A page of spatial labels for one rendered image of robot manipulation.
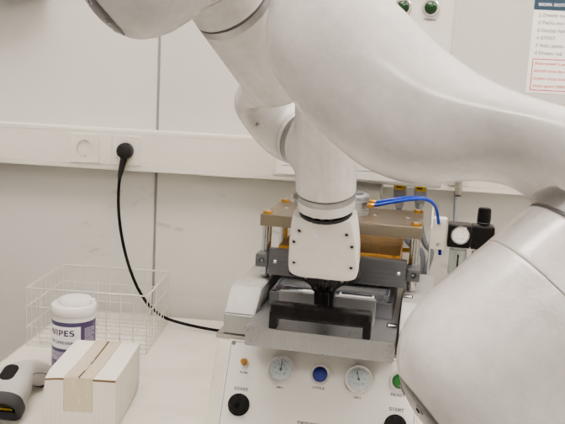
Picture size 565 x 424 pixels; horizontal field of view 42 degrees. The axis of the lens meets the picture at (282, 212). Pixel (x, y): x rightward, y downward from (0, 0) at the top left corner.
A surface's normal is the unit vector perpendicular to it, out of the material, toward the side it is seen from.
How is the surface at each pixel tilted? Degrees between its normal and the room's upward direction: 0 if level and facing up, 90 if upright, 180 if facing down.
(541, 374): 80
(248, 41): 125
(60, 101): 90
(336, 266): 109
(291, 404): 65
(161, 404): 0
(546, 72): 90
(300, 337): 90
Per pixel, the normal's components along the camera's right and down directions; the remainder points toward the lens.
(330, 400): -0.16, -0.29
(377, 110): -0.48, 0.19
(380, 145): -0.48, 0.57
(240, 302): -0.09, -0.66
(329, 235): -0.18, 0.44
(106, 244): -0.07, 0.15
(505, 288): -0.45, -0.56
